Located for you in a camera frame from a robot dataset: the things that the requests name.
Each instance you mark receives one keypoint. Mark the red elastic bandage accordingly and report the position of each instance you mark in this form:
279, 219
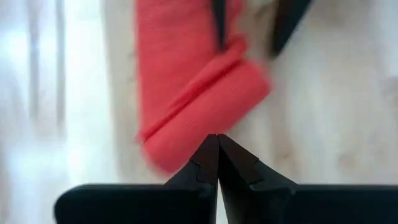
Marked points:
186, 77

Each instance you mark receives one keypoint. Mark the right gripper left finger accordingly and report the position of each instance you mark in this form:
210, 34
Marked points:
186, 202

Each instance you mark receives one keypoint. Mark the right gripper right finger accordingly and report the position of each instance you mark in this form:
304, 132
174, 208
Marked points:
264, 202

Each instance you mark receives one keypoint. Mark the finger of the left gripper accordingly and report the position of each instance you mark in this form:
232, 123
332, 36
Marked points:
287, 21
220, 21

